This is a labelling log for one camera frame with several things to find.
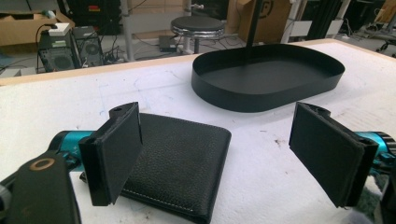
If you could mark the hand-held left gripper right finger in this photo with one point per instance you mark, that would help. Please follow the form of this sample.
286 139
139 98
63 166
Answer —
330 155

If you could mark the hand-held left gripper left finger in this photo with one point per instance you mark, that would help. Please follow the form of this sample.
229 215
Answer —
116 155

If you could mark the black leather wallet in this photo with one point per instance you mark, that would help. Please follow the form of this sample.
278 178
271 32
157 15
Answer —
183 161

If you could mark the black oval metal tray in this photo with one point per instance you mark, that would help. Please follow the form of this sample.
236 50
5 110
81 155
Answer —
264 77

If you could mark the black computer tower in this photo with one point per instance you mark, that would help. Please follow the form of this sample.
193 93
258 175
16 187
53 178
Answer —
57 56
88 46

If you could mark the small black device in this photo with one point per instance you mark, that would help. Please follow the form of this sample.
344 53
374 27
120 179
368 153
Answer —
167 43

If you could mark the grey metal stand leg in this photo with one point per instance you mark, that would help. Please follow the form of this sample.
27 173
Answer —
127 31

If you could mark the office chair base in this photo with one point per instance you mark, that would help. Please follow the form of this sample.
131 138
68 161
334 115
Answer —
386 42

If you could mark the white box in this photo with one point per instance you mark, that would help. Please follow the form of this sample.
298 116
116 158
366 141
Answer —
59 29

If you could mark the tall cardboard box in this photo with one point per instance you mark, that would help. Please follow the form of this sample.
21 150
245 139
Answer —
271 25

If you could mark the round black stool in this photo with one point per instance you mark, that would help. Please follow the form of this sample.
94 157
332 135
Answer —
197 25

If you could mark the black stand pole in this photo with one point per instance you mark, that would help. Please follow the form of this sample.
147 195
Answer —
253 21

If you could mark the open cardboard box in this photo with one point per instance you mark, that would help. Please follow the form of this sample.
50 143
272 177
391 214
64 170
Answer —
21 29

